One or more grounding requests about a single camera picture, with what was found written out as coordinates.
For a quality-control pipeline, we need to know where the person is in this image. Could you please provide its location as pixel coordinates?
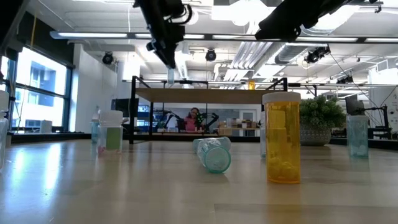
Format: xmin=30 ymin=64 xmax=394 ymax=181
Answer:
xmin=183 ymin=107 xmax=201 ymax=133

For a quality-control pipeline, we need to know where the potted green plant grey pot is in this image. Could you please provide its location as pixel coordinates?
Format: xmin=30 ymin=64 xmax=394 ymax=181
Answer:
xmin=298 ymin=95 xmax=348 ymax=147

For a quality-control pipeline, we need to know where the wooden table with boxes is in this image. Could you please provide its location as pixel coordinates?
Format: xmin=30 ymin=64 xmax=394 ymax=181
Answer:
xmin=217 ymin=118 xmax=261 ymax=137

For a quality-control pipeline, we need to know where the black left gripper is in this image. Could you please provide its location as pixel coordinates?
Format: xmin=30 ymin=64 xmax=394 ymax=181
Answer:
xmin=136 ymin=12 xmax=188 ymax=70

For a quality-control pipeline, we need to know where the small white box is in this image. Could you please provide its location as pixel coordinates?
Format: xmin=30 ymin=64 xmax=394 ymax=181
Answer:
xmin=39 ymin=119 xmax=53 ymax=134

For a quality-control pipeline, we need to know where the black monitor on arm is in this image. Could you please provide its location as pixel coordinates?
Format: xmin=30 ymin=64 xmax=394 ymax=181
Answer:
xmin=345 ymin=94 xmax=368 ymax=116

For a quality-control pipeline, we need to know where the long overhead light bar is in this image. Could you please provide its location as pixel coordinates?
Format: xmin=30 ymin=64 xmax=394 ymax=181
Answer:
xmin=49 ymin=30 xmax=398 ymax=44

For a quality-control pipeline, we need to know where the wooden shelf black metal frame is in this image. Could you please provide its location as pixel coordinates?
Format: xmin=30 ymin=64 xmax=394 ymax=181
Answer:
xmin=129 ymin=75 xmax=290 ymax=147

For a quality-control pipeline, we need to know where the black aluminium rig frame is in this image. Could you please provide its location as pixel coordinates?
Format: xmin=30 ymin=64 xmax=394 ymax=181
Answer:
xmin=9 ymin=132 xmax=398 ymax=151

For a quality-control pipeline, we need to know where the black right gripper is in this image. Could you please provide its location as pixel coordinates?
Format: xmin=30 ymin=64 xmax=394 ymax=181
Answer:
xmin=254 ymin=0 xmax=336 ymax=43

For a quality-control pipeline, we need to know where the black ceiling camera mount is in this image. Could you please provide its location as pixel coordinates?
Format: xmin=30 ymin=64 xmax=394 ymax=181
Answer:
xmin=303 ymin=45 xmax=331 ymax=65

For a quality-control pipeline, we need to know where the large glass window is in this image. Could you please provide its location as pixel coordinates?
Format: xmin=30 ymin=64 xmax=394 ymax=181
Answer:
xmin=0 ymin=46 xmax=74 ymax=134

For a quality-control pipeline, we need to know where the black computer monitor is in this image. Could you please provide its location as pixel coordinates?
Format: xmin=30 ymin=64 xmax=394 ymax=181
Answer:
xmin=111 ymin=98 xmax=140 ymax=118

